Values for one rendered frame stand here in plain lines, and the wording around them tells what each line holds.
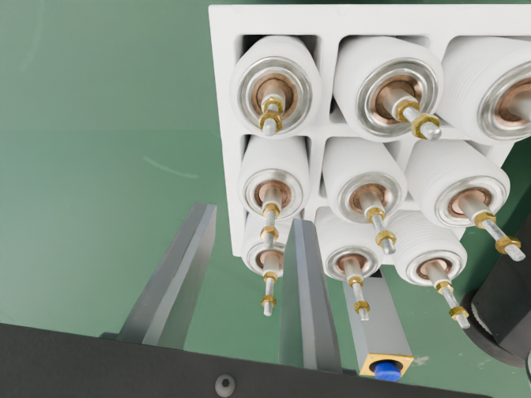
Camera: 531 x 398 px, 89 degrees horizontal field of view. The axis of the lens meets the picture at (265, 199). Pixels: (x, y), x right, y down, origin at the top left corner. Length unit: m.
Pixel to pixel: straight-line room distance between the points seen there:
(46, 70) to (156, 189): 0.30
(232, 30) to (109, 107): 0.37
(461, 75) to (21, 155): 0.85
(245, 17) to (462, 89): 0.24
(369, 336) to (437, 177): 0.29
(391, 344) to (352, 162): 0.32
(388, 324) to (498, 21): 0.44
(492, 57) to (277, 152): 0.23
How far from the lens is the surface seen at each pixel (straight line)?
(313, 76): 0.29
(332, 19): 0.36
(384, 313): 0.57
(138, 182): 0.72
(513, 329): 0.85
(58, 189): 0.86
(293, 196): 0.34
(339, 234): 0.41
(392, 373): 0.54
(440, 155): 0.41
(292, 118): 0.29
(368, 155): 0.35
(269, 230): 0.28
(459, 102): 0.35
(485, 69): 0.35
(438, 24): 0.39
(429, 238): 0.45
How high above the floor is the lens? 0.53
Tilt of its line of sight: 55 degrees down
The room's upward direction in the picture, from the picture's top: 173 degrees counter-clockwise
